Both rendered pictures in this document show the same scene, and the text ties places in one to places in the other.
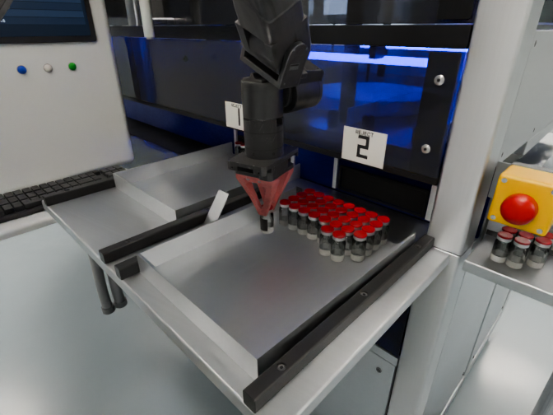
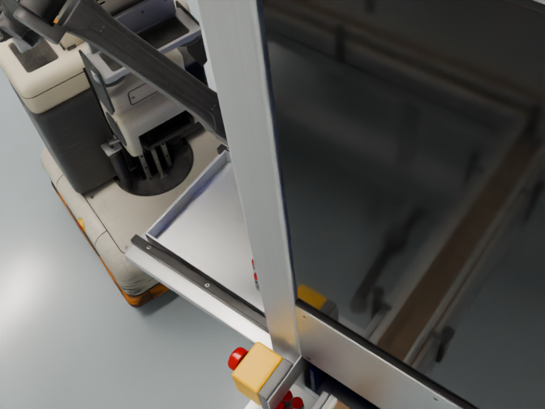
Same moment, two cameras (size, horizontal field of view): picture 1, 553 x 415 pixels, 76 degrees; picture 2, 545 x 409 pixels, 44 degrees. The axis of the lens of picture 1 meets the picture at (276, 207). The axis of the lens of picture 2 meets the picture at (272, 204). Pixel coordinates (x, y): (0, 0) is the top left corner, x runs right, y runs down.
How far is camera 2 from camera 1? 1.24 m
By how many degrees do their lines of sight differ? 68
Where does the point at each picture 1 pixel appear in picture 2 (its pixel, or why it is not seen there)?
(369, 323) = (193, 293)
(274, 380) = (140, 245)
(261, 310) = (198, 233)
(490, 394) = not seen: outside the picture
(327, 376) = (153, 272)
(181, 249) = not seen: hidden behind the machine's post
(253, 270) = (236, 221)
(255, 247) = not seen: hidden behind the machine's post
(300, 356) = (154, 254)
